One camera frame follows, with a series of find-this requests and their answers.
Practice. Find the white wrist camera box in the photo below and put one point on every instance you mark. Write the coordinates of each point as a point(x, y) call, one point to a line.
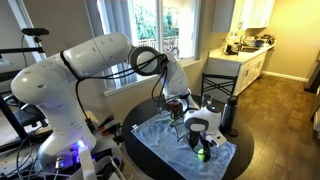
point(216, 139)

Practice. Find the white kitchen counter island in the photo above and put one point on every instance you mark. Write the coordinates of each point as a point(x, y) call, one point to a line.
point(247, 65)

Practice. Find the clear glass mug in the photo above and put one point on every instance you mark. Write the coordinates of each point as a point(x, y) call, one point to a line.
point(206, 100)

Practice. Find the black red clamp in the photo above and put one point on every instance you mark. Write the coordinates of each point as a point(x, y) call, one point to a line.
point(112, 129)

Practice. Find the black water bottle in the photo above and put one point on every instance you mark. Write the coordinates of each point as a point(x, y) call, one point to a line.
point(228, 116)

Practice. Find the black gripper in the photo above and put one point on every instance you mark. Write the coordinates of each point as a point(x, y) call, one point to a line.
point(193, 139)

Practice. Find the black camera on stand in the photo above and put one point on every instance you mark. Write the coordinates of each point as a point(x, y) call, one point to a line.
point(35, 32)

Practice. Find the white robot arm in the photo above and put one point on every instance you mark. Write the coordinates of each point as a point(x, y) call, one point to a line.
point(47, 85)

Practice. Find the round black table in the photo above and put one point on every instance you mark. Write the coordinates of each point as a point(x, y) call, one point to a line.
point(152, 166)

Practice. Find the blue-grey towel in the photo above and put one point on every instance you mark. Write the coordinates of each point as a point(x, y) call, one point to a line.
point(158, 137)

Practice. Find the yellow-green tennis ball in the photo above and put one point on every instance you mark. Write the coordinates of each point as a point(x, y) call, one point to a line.
point(201, 155)

